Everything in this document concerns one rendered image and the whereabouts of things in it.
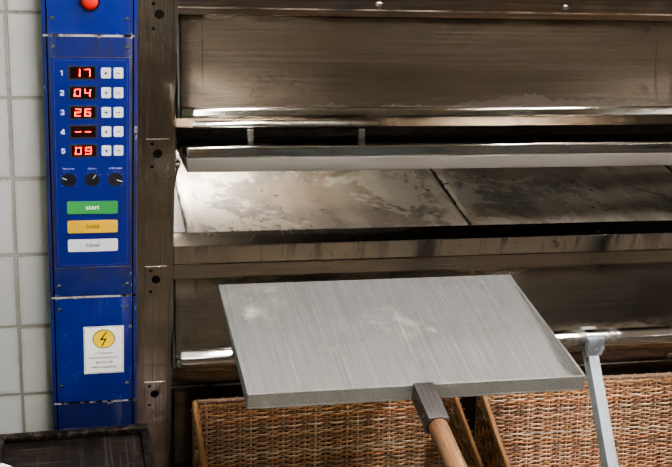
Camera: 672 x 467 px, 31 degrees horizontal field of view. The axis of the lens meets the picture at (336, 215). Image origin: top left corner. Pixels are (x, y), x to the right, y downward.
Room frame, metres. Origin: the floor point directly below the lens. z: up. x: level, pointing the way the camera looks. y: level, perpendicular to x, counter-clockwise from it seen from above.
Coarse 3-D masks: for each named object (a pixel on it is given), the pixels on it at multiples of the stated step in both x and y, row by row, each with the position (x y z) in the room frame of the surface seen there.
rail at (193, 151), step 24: (264, 144) 1.92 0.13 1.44; (288, 144) 1.93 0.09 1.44; (312, 144) 1.93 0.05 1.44; (336, 144) 1.94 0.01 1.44; (360, 144) 1.95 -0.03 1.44; (384, 144) 1.96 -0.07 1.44; (408, 144) 1.97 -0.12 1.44; (432, 144) 1.98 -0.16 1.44; (456, 144) 1.99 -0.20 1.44; (480, 144) 2.00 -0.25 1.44; (504, 144) 2.01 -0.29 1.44; (528, 144) 2.02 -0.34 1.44; (552, 144) 2.03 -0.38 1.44; (576, 144) 2.04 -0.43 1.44; (600, 144) 2.05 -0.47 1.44; (624, 144) 2.07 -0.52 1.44; (648, 144) 2.08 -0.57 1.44
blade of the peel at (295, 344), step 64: (256, 320) 1.75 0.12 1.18; (320, 320) 1.77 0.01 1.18; (384, 320) 1.79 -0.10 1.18; (448, 320) 1.81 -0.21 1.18; (512, 320) 1.83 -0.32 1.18; (256, 384) 1.57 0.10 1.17; (320, 384) 1.59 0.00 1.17; (384, 384) 1.60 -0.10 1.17; (448, 384) 1.59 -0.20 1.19; (512, 384) 1.61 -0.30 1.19; (576, 384) 1.64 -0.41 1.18
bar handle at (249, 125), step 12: (204, 120) 1.93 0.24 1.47; (216, 120) 1.93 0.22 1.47; (228, 120) 1.94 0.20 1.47; (240, 120) 1.94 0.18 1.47; (252, 120) 1.95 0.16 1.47; (264, 120) 1.95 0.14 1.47; (276, 120) 1.96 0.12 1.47; (288, 120) 1.96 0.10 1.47; (300, 120) 1.97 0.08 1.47; (312, 120) 1.97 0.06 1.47; (324, 120) 1.98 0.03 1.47; (336, 120) 1.98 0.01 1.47; (348, 120) 1.99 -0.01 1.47; (360, 120) 1.99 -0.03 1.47; (372, 120) 2.00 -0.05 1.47; (252, 132) 1.94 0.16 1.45; (360, 132) 1.98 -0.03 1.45; (252, 144) 1.93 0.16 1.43
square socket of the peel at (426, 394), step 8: (416, 384) 1.57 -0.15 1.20; (424, 384) 1.57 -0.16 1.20; (432, 384) 1.57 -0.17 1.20; (416, 392) 1.55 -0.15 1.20; (424, 392) 1.55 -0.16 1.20; (432, 392) 1.55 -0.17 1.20; (416, 400) 1.54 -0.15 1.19; (424, 400) 1.53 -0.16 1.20; (432, 400) 1.53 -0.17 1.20; (440, 400) 1.53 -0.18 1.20; (416, 408) 1.54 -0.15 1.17; (424, 408) 1.51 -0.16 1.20; (432, 408) 1.51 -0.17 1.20; (440, 408) 1.51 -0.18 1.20; (424, 416) 1.50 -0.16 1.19; (432, 416) 1.49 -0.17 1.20; (440, 416) 1.49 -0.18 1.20; (448, 416) 1.49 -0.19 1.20; (424, 424) 1.50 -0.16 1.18; (448, 424) 1.49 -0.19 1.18
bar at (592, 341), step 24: (576, 336) 1.81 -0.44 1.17; (600, 336) 1.81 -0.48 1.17; (624, 336) 1.83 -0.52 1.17; (648, 336) 1.84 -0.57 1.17; (192, 360) 1.64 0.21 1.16; (216, 360) 1.65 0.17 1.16; (600, 384) 1.77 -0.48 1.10; (600, 408) 1.74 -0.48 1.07; (600, 432) 1.71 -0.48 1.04; (600, 456) 1.70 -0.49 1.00
